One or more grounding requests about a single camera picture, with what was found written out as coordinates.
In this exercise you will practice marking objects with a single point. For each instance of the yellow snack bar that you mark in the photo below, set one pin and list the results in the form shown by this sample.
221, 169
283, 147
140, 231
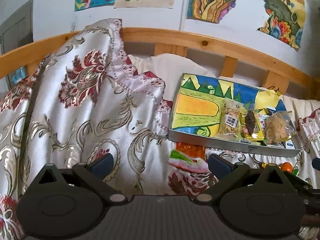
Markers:
256, 136

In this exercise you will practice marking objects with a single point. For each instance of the floral satin bedspread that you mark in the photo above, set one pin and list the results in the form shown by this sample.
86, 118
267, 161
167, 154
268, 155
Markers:
87, 99

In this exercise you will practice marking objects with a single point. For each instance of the white wall pipe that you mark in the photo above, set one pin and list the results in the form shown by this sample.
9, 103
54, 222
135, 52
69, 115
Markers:
184, 12

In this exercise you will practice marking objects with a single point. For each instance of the grey wall panel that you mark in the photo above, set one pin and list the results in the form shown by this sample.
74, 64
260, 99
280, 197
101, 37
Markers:
17, 30

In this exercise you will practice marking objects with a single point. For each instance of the clear pastry bag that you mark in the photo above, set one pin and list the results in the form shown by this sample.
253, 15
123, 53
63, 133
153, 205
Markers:
277, 127

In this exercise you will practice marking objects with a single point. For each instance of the metal tray with drawing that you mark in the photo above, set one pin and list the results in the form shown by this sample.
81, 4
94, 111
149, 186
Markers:
196, 115

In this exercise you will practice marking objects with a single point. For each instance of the white green snack packet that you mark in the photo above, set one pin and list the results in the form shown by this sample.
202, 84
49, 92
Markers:
262, 120

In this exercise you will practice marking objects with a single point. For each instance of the green white stick packet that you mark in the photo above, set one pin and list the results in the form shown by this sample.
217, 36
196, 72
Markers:
295, 172

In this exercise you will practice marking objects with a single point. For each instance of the clear nut bar packet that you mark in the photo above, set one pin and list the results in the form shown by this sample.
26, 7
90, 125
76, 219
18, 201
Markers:
230, 120

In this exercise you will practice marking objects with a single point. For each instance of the dark dried fruit packet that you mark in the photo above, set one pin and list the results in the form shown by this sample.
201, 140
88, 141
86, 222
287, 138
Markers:
250, 123

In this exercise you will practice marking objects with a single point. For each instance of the white pillow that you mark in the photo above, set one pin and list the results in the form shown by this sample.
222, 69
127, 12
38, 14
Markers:
170, 67

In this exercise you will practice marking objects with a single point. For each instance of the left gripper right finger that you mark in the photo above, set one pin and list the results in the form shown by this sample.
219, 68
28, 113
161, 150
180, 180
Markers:
228, 174

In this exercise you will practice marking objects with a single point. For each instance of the pink green white packet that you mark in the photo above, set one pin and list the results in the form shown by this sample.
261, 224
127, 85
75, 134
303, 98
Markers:
187, 163

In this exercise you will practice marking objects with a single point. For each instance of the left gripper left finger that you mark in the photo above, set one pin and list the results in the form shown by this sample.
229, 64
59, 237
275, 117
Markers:
91, 176

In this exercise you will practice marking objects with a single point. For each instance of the blue white sachet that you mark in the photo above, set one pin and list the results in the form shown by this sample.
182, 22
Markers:
290, 142

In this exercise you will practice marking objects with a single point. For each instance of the wooden bed rail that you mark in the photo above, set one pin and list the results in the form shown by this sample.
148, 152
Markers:
280, 74

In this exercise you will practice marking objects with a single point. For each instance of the orange translucent packet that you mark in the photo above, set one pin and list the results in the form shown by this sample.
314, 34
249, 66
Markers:
190, 150

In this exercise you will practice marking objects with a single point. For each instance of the small orange fruit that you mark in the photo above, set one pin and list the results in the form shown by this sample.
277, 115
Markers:
286, 167

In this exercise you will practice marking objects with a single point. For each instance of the landscape drawing poster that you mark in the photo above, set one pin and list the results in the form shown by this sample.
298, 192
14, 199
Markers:
285, 21

